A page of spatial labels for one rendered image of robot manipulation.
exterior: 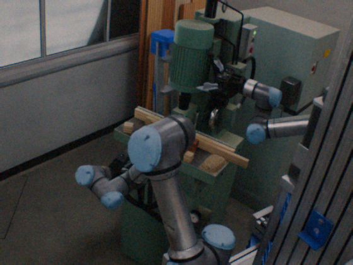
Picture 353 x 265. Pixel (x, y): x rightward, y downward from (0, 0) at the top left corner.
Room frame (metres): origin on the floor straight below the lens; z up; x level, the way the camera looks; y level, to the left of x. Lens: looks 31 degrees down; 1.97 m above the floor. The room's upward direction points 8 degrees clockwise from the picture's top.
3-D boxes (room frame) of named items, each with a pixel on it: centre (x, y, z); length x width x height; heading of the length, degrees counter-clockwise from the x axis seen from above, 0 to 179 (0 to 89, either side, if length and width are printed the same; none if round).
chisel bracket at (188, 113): (1.73, -0.04, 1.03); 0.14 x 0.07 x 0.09; 152
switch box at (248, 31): (1.93, -0.30, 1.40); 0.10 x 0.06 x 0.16; 152
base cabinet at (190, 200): (1.82, -0.08, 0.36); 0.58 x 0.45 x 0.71; 152
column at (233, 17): (1.97, -0.16, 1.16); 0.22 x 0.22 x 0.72; 62
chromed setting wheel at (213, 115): (1.77, -0.20, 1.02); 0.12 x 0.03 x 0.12; 152
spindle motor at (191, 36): (1.71, -0.03, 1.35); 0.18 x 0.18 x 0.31
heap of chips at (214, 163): (1.52, -0.21, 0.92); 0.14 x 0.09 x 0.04; 152
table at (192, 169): (1.62, 0.02, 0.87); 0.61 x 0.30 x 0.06; 62
